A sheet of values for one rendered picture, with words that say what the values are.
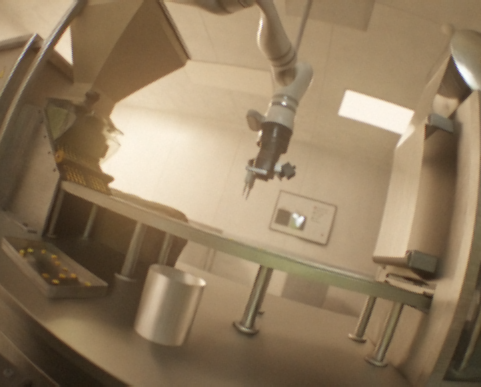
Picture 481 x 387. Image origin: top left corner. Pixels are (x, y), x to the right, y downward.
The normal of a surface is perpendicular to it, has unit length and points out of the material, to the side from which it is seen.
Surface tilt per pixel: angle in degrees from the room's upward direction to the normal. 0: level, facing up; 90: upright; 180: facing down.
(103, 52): 114
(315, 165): 90
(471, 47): 90
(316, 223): 90
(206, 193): 90
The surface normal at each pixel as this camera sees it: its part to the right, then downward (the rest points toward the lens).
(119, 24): -0.27, 0.20
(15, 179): -0.16, -0.19
